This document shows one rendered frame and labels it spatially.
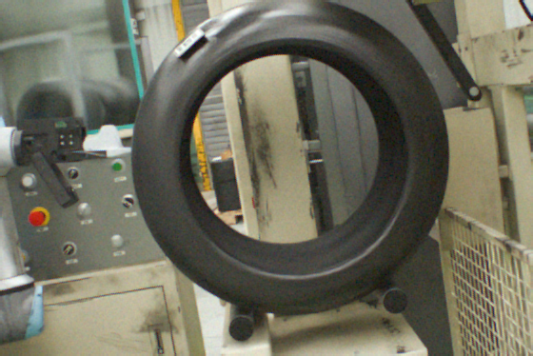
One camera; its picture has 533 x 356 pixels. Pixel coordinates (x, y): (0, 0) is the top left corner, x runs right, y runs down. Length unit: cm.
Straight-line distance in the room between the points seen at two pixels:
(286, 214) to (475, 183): 42
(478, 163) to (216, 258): 65
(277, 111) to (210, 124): 990
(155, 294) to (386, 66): 103
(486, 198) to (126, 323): 101
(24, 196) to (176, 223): 90
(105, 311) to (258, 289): 84
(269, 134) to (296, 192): 14
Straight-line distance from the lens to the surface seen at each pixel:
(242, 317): 136
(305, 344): 153
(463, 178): 168
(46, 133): 144
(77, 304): 212
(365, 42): 131
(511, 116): 172
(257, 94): 167
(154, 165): 130
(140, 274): 207
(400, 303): 138
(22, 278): 188
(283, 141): 167
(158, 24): 1178
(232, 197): 806
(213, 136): 1155
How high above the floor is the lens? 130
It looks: 7 degrees down
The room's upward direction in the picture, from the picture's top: 9 degrees counter-clockwise
